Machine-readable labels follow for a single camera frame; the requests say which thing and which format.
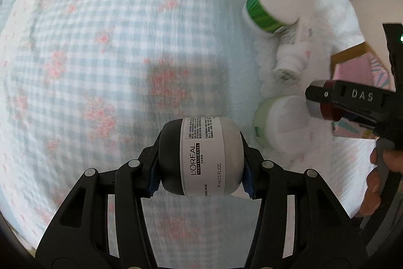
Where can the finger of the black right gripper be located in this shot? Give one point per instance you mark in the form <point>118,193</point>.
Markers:
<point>321,92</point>

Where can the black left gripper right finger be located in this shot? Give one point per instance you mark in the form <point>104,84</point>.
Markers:
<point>301,222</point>

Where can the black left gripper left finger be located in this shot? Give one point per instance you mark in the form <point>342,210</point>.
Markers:
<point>100,223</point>

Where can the white pill bottle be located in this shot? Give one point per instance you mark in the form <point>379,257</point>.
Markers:
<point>294,49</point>

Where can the pale green white jar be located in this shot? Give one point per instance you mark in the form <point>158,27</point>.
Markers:
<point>283,124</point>

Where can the green white lidded jar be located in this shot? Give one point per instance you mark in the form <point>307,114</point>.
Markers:
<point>267,18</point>

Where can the grey L'Oreal jar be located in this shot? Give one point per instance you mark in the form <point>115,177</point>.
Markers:
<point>201,156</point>

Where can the dark red lidded tin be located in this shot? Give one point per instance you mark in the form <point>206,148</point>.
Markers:
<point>326,112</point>

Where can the person's right hand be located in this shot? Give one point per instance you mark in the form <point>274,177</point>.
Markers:
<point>372,200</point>

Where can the pink teal cardboard box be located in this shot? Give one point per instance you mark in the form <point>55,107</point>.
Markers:
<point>358,64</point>

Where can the blue checkered floral blanket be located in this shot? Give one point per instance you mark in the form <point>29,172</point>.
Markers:
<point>90,83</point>

